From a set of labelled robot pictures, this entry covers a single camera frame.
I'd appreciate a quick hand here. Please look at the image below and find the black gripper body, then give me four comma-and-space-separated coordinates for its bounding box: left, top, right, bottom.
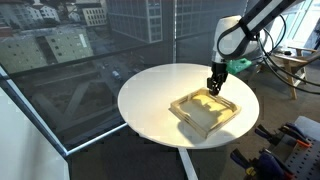
209, 62, 230, 85

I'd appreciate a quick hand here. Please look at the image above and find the shallow wooden tray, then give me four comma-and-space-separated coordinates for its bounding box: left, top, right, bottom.
169, 87, 242, 140

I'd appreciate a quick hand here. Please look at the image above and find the straight metal window mullion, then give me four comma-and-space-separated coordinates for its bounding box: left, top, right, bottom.
171, 0, 178, 64

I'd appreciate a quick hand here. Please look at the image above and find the blue black orange clamp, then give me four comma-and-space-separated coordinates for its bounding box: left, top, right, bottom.
254, 123, 284, 146
229, 148, 264, 180
279, 121, 313, 150
258, 148, 296, 180

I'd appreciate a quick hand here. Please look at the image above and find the wooden stool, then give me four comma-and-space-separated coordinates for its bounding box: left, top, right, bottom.
266, 45, 320, 100
258, 33, 320, 96

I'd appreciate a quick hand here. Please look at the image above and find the white table base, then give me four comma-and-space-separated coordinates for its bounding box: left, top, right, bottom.
177, 147, 200, 180

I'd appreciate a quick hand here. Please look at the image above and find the grey perforated mounting board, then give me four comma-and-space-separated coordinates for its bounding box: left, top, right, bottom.
284, 134, 320, 180

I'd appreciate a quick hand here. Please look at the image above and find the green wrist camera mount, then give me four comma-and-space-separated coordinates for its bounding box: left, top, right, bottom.
226, 58, 253, 75

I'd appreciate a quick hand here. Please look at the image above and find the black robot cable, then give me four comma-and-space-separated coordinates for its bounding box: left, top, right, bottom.
258, 14, 320, 88

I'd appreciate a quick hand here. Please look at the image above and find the metal window sill frame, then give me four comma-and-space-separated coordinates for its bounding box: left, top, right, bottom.
0, 66, 128, 158

